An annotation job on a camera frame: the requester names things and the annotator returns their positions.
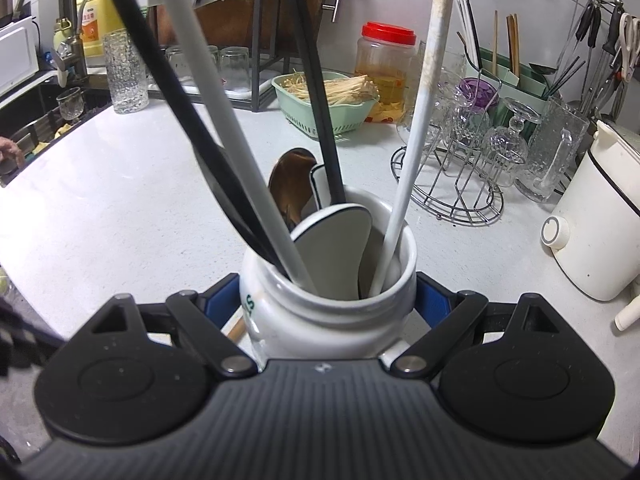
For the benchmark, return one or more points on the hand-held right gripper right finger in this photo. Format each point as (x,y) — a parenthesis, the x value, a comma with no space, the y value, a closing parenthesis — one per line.
(434,302)

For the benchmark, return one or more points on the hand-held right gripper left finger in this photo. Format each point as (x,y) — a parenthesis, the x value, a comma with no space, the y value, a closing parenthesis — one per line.
(225,295)

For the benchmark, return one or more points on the white ceramic mug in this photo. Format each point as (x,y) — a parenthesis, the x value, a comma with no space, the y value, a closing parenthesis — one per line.
(325,325)

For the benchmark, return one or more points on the white ceramic spoon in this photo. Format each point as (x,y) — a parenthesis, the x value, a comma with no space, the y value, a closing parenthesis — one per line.
(320,185)
(335,250)

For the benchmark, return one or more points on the steel spoon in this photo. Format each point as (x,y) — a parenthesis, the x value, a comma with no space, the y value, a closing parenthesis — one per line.
(212,175)

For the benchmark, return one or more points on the copper spoon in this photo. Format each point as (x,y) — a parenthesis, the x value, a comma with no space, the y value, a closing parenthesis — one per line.
(292,185)

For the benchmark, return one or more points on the stained white chopstick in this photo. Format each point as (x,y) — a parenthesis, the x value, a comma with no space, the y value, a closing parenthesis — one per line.
(425,100)

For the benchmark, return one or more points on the row of hanging kitchen utensils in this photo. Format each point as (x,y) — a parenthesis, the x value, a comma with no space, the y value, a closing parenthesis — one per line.
(595,50)

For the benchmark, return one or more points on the wooden chopstick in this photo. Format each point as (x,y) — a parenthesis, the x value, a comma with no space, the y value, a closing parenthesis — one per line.
(237,329)

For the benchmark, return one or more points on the cut glass goblet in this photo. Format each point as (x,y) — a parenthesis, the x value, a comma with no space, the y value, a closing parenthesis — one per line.
(460,120)
(510,150)

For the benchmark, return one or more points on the white electric pot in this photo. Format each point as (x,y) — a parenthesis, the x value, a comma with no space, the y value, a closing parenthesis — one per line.
(595,220)

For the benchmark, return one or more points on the pink cloth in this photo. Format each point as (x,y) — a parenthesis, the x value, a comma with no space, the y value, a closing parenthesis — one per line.
(9,150)

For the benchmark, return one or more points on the green plastic basket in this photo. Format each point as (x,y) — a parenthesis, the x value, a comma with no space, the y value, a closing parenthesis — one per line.
(300,120)

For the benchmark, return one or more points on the tall ribbed glass mug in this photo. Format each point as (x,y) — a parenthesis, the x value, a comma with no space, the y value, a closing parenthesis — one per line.
(550,150)

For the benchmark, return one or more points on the yellow sponge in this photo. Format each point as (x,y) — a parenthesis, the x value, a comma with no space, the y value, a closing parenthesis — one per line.
(62,131)

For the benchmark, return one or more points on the upturned clear glass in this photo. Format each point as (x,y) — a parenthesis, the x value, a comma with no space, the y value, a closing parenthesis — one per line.
(175,67)
(235,70)
(215,65)

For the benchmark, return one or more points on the red-lidded plastic jar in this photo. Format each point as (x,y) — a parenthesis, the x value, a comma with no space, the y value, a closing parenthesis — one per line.
(382,80)

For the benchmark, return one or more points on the green utensil holder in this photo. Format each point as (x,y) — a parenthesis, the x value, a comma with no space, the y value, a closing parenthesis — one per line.
(505,85)

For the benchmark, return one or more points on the small glass goblet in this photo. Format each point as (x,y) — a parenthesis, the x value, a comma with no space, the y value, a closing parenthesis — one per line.
(69,102)

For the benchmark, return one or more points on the dark grey metal rack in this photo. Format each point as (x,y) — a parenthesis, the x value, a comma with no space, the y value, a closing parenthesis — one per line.
(260,60)

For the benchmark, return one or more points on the clear glass pitcher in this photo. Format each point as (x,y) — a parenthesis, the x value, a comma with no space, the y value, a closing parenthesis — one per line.
(450,65)

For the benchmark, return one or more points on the textured glass mug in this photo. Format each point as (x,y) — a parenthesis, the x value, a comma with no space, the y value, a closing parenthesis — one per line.
(125,75)

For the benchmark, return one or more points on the steel ladle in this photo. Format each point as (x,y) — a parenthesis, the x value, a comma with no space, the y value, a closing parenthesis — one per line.
(542,68)

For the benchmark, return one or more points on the thin dark metal chopsticks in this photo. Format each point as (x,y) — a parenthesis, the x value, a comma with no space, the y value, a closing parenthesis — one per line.
(565,77)

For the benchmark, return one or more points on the bunch of upright chopsticks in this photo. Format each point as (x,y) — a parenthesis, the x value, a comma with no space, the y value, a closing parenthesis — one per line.
(495,45)

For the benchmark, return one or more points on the wooden cutting board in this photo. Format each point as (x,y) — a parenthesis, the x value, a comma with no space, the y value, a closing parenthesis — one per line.
(270,25)

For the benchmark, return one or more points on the white countertop appliance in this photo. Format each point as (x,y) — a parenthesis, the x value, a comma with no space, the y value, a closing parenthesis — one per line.
(17,57)

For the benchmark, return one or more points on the yellow detergent bottle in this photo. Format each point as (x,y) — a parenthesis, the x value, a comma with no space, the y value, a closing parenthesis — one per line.
(97,25)

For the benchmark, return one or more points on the pale green dispenser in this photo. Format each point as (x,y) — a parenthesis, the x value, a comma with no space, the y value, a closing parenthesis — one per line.
(64,32)

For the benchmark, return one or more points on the tall steel faucet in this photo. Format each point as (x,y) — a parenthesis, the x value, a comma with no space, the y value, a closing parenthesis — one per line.
(65,20)

